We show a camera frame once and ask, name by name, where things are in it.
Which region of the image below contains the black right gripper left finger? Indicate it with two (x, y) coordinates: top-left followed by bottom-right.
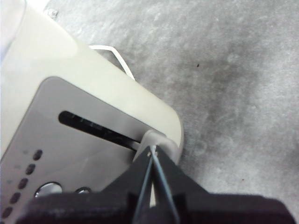
(17, 146), (154, 224)

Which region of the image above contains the white power cord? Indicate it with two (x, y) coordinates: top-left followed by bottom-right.
(89, 45), (135, 80)

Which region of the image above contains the grey toaster lever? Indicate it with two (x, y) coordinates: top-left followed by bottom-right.
(139, 130), (182, 164)

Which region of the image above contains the cream toaster with chrome rim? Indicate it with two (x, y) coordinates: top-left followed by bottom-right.
(0, 0), (185, 224)

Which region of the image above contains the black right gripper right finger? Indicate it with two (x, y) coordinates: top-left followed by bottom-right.
(154, 146), (295, 224)

